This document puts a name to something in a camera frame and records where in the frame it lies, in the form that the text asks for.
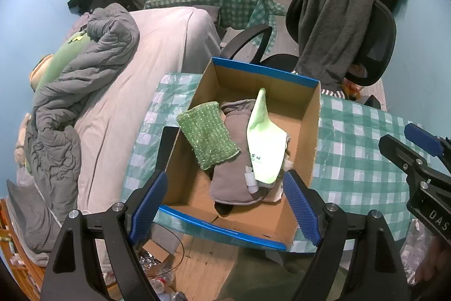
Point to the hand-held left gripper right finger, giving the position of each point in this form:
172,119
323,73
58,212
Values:
299,209

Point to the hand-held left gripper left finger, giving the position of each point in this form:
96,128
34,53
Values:
148,209

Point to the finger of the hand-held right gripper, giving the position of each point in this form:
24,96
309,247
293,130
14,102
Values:
396,149
421,140

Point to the white cloth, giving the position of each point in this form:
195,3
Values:
288,164

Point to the cardboard box with blue rim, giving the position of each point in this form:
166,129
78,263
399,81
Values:
197,188

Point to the small white tissue piece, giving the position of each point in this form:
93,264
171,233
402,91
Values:
252,183

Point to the light green cloth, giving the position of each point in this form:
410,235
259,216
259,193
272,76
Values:
264,146

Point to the green knitted sponge cloth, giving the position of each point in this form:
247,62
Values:
208,135

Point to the person's right hand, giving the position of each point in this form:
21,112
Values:
433,262

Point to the brown cardboard piece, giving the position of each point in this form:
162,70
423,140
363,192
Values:
155,250

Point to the green checkered plastic tablecloth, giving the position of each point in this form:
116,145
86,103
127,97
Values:
352,131

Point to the orange object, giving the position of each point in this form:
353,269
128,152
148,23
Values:
354,89

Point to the clear plastic bottle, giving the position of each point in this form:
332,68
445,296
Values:
162,283

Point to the person's olive trousers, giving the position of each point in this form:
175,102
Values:
260,280

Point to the black office chair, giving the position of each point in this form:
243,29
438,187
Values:
380,40

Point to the grey pillow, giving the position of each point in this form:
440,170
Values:
31,227

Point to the beige plush toy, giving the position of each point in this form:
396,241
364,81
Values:
23,146

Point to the grey fleece garment striped cuffs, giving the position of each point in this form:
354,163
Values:
331,22

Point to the wooden shelf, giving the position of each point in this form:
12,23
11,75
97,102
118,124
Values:
14,265

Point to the grey duvet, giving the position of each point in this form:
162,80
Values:
88,68

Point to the bed with light grey sheet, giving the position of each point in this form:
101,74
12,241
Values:
158,50

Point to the green pillow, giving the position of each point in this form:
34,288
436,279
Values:
60,57

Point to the grey cushion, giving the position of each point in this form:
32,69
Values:
208,13

